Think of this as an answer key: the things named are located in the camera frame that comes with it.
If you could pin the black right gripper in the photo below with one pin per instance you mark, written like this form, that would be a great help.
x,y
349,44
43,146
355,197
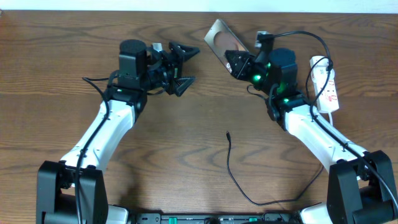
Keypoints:
x,y
239,70

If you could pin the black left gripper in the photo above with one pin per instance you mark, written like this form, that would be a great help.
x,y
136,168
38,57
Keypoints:
x,y
175,67

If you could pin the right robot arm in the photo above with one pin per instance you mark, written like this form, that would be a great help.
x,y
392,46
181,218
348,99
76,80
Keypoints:
x,y
361,185

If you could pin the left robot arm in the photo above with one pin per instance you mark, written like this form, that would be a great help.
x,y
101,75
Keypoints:
x,y
72,190

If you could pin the white USB charger adapter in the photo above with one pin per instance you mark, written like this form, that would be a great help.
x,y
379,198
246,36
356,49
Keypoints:
x,y
321,68

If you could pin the white power strip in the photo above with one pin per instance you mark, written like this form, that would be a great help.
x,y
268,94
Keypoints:
x,y
328,100

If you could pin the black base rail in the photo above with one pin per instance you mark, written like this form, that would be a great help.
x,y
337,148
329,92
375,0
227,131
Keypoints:
x,y
156,218

